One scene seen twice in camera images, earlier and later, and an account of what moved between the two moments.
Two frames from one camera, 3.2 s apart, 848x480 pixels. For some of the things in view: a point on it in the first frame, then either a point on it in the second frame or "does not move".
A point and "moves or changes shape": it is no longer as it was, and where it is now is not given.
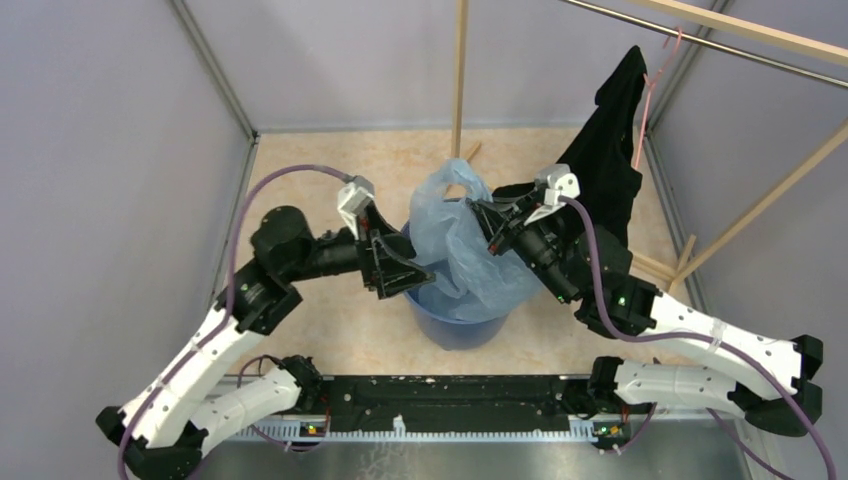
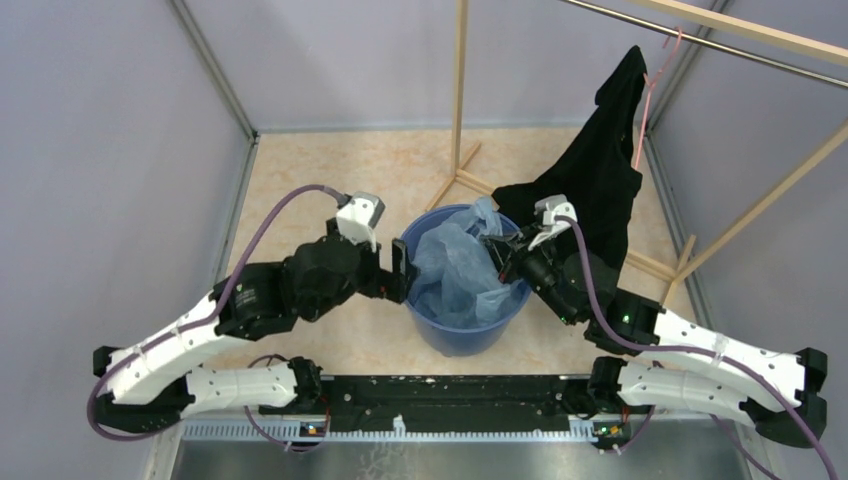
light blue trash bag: [469, 281] moves or changes shape
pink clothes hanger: [652, 84] does not move
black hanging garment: [603, 156] does not move
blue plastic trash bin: [445, 332] → [479, 338]
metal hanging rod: [714, 43] does not move
